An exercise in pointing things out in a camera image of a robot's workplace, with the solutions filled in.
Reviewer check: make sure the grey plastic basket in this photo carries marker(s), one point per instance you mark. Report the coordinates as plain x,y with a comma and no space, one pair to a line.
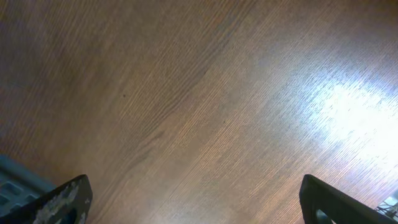
20,186

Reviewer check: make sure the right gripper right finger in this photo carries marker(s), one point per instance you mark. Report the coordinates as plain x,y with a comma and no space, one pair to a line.
322,203

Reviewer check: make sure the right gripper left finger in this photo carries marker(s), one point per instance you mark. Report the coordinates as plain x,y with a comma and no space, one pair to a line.
68,203

